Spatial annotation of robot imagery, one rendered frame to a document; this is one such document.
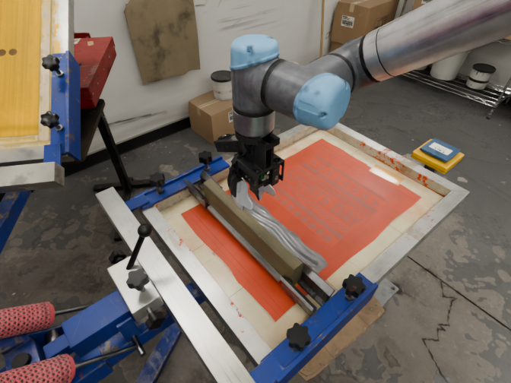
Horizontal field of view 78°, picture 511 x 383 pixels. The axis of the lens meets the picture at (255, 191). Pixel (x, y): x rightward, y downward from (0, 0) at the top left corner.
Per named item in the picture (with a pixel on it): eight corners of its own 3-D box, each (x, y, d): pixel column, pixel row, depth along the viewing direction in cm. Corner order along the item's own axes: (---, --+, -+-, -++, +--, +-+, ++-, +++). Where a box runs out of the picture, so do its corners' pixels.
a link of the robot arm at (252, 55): (260, 54, 43) (217, 40, 47) (258, 125, 50) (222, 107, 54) (294, 39, 47) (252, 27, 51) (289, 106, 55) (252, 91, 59)
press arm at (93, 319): (150, 284, 71) (144, 272, 68) (163, 303, 68) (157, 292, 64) (71, 333, 63) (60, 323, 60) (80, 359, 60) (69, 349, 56)
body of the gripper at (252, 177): (255, 198, 61) (255, 148, 53) (229, 176, 66) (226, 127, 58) (284, 182, 65) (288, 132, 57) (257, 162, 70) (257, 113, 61)
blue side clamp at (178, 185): (222, 171, 108) (220, 155, 103) (230, 178, 105) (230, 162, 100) (140, 212, 94) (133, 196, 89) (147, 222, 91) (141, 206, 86)
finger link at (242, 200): (244, 226, 68) (250, 192, 62) (228, 210, 71) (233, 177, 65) (255, 221, 69) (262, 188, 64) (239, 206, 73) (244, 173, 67)
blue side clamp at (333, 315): (353, 285, 77) (360, 269, 72) (370, 299, 74) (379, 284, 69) (259, 371, 63) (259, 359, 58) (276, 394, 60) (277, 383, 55)
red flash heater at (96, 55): (27, 60, 162) (15, 36, 154) (119, 55, 168) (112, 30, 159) (-29, 122, 119) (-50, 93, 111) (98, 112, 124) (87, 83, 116)
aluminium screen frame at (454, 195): (320, 121, 128) (322, 113, 126) (464, 200, 96) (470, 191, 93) (139, 213, 92) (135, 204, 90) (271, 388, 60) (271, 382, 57)
